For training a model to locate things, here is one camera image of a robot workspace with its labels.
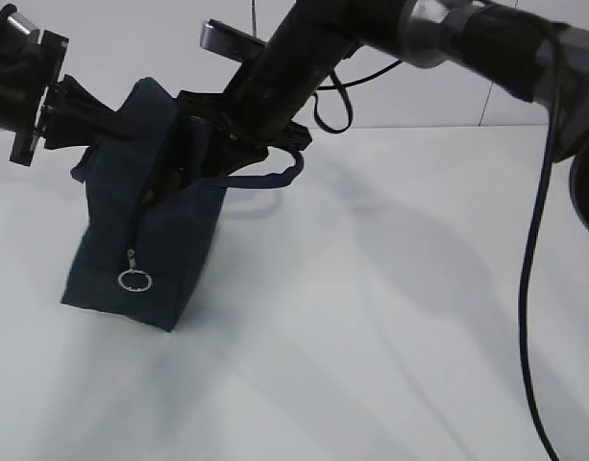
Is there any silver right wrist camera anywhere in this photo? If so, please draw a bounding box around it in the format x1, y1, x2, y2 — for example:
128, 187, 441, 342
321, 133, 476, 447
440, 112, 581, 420
200, 19, 265, 63

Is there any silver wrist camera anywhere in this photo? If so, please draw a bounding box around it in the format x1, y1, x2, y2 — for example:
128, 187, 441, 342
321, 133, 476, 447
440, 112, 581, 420
200, 19, 265, 63
0, 4, 40, 49

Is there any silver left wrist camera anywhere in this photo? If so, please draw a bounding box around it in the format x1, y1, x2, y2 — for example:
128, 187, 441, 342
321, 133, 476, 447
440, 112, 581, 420
0, 4, 40, 49

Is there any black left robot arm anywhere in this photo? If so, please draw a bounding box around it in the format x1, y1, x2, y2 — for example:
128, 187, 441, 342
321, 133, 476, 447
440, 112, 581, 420
0, 4, 136, 166

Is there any navy blue lunch bag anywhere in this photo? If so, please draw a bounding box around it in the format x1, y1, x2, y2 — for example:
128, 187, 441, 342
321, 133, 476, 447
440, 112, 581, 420
61, 78, 304, 331

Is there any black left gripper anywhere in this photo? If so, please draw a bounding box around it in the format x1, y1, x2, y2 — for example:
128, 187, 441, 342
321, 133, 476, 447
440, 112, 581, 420
10, 30, 134, 166

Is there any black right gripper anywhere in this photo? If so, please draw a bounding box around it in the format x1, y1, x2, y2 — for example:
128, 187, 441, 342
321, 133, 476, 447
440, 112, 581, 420
177, 90, 311, 176

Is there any silver zipper pull ring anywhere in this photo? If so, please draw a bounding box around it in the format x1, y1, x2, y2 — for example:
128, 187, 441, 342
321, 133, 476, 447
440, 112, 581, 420
117, 248, 155, 293

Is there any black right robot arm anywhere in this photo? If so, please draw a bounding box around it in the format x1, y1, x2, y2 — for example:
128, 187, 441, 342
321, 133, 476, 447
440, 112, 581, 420
200, 1, 589, 177

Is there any dark right arm cable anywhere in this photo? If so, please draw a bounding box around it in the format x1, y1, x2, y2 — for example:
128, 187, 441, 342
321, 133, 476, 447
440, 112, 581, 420
312, 21, 572, 461

